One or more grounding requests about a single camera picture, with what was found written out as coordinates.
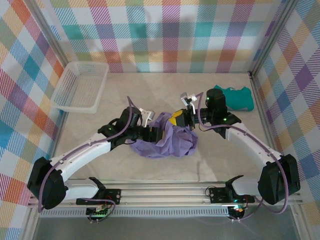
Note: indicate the purple t-shirt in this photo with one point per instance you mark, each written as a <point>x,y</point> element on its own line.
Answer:
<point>175,142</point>

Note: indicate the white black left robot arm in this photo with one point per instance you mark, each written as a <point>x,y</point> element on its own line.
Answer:
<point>87,152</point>

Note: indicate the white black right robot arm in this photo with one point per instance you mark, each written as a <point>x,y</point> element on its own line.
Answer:
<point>237,140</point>

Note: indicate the folded teal t-shirt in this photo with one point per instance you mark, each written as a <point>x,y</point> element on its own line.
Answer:
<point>237,100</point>

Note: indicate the white plastic mesh basket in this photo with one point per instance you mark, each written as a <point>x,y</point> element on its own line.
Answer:
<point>77,87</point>

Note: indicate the grey metal shelf plate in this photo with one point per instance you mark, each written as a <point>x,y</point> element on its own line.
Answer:
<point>162,228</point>

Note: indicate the small controller circuit board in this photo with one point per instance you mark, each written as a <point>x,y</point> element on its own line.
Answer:
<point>96,212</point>
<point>237,210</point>

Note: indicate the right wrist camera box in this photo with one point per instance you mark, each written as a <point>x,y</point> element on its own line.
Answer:
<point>186,97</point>

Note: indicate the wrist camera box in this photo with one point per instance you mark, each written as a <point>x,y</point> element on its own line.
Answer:
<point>148,115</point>
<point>186,97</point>

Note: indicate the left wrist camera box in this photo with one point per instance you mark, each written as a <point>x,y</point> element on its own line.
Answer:
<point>148,115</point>

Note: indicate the aluminium mounting rail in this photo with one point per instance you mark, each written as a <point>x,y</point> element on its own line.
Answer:
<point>162,193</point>

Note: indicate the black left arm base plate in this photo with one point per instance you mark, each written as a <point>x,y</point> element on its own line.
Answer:
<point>113,195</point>

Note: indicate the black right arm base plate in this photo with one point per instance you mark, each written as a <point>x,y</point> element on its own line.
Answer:
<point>217,195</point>

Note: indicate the aluminium frame post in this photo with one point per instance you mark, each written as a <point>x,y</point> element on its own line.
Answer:
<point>271,37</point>
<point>48,32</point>

